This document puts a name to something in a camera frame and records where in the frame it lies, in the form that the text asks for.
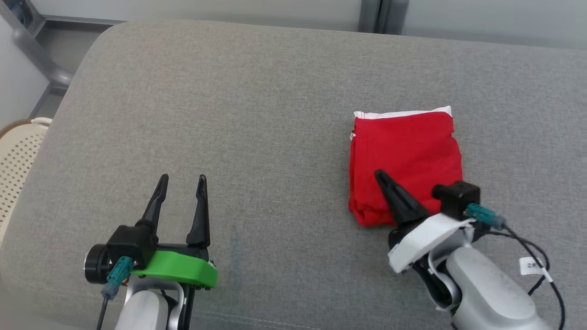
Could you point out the grey metal frame tube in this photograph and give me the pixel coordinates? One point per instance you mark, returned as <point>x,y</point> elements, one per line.
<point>36,50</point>

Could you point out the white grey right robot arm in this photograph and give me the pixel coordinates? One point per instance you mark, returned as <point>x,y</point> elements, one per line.
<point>486,293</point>

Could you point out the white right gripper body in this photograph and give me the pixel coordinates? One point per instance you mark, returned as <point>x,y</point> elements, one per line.
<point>426,238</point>

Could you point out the grey fabric sofa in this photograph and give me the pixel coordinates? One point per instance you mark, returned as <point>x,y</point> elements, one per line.
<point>229,114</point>

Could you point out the red Bulls 23 shorts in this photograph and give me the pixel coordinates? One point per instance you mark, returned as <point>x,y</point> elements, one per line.
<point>403,146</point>

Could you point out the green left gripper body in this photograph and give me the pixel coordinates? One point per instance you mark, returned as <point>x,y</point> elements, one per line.
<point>183,270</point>

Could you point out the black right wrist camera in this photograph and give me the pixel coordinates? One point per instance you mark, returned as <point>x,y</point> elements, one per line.
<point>458,197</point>

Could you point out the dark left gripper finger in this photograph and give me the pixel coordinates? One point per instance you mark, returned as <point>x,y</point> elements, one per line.
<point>155,204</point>
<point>201,215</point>

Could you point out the cream perforated laundry basket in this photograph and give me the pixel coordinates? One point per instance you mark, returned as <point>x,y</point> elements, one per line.
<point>18,156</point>

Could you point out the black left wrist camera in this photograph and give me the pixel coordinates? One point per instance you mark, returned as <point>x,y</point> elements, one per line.
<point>133,240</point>

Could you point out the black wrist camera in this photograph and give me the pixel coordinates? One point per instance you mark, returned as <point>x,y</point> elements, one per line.
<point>133,240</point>
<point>458,197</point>

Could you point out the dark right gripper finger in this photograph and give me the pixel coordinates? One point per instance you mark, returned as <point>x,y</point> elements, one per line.
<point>395,201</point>
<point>412,206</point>

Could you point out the grey partition post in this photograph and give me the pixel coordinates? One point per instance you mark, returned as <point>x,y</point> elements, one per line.
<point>380,16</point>

